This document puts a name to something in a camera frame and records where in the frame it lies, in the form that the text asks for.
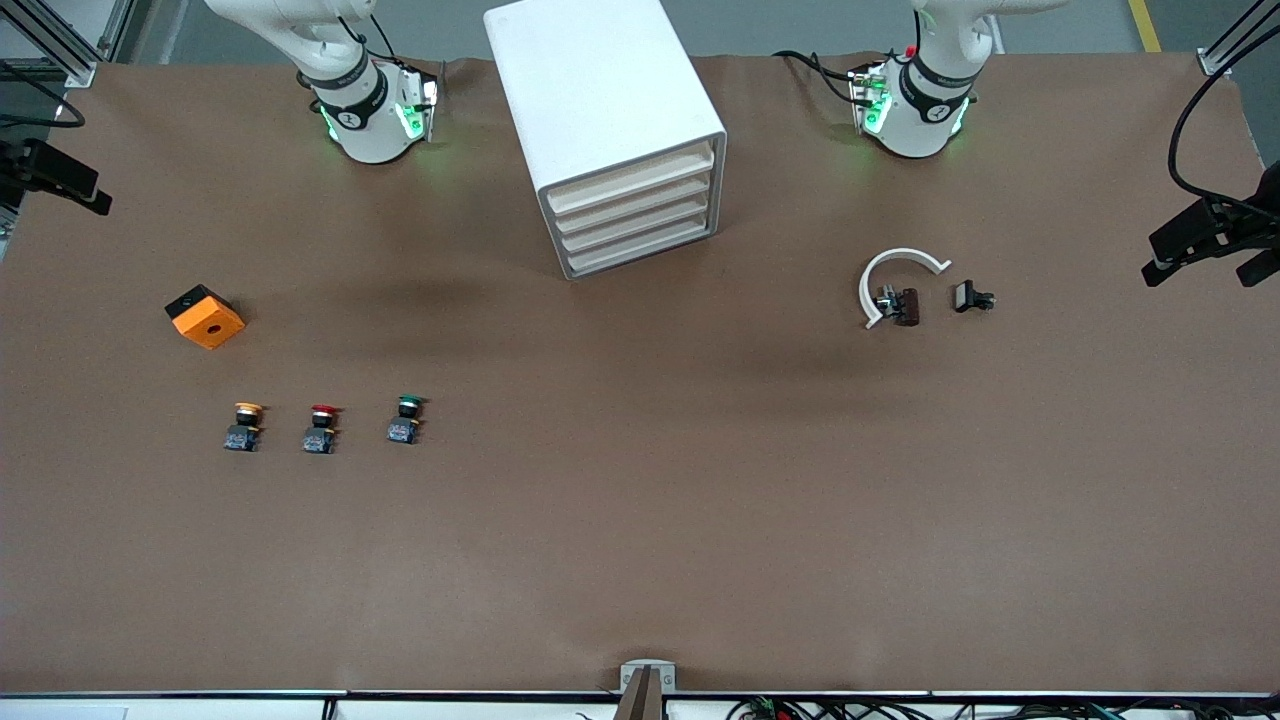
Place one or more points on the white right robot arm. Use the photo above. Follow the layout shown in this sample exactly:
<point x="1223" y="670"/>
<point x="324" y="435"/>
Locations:
<point x="365" y="130"/>

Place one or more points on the white semicircular pipe clamp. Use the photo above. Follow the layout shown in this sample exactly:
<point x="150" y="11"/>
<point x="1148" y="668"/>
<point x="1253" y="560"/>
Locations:
<point x="905" y="255"/>

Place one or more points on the yellow push button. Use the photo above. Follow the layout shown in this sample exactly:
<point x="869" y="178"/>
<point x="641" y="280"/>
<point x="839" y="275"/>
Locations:
<point x="244" y="428"/>

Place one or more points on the green push button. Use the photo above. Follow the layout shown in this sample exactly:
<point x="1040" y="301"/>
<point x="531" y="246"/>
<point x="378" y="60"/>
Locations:
<point x="405" y="422"/>

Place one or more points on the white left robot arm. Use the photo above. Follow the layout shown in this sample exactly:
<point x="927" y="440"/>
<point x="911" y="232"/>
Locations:
<point x="915" y="120"/>

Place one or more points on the white table front rail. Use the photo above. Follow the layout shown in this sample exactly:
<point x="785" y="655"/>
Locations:
<point x="200" y="705"/>

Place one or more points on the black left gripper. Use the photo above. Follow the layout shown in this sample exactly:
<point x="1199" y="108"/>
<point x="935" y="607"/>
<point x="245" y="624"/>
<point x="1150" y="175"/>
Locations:
<point x="1203" y="222"/>

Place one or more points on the red push button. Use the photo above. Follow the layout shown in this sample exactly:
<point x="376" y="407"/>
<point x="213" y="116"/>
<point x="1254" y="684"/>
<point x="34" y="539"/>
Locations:
<point x="321" y="430"/>

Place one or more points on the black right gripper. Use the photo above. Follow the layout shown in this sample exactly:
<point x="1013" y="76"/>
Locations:
<point x="40" y="166"/>

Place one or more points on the orange box with hole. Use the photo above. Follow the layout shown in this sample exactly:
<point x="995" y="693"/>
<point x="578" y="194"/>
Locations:
<point x="210" y="322"/>

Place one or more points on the aluminium frame profile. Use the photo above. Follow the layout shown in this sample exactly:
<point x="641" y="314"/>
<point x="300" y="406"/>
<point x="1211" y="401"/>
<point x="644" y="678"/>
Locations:
<point x="80" y="75"/>
<point x="1215" y="62"/>

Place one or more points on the metal bracket with post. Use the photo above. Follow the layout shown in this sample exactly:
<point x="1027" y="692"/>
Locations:
<point x="648" y="690"/>

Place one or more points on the black square push button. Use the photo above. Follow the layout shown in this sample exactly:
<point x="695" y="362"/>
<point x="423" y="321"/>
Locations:
<point x="966" y="296"/>

